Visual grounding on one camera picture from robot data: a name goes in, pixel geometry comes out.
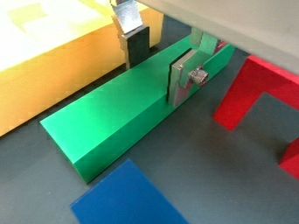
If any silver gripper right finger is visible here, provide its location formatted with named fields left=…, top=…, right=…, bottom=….
left=167, top=28, right=218, bottom=107

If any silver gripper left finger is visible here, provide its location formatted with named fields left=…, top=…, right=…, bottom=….
left=110, top=0, right=150, bottom=69

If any yellow slotted board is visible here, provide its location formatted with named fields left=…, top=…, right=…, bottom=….
left=0, top=0, right=165, bottom=137

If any blue rectangular block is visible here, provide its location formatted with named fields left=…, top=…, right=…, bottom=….
left=70, top=159, right=190, bottom=224

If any red bracket-shaped block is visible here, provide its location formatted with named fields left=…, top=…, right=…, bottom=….
left=213, top=55, right=299, bottom=182

